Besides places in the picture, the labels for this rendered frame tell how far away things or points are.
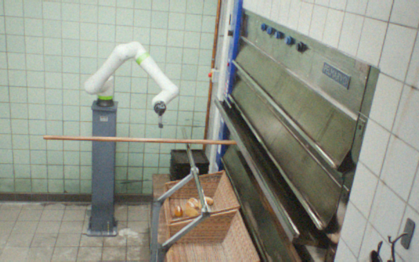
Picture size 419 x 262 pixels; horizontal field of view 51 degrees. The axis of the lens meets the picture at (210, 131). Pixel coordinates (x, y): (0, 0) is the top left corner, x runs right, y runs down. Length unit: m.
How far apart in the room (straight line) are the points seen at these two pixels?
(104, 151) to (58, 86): 0.82
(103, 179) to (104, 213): 0.34
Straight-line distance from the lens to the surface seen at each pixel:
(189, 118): 4.31
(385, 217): 1.45
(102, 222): 4.12
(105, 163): 3.84
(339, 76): 1.77
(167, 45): 4.11
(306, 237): 1.79
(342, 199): 1.69
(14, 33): 4.21
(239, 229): 2.89
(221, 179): 3.50
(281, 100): 2.27
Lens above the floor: 2.35
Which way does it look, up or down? 20 degrees down
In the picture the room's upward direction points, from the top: 6 degrees clockwise
